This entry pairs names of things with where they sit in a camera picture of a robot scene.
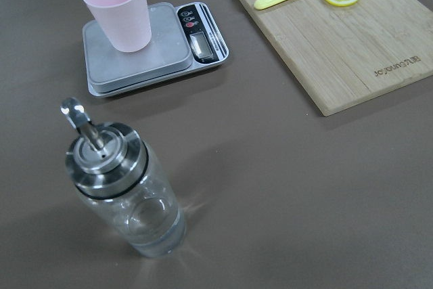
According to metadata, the bamboo cutting board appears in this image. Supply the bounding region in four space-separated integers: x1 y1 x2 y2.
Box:
240 0 432 116

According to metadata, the silver digital kitchen scale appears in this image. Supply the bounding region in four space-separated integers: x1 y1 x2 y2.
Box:
83 2 229 97

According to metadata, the pink plastic cup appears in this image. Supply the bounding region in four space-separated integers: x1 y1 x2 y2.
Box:
83 0 152 53

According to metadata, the glass sauce dispenser bottle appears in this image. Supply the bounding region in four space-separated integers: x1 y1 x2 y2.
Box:
60 97 185 258

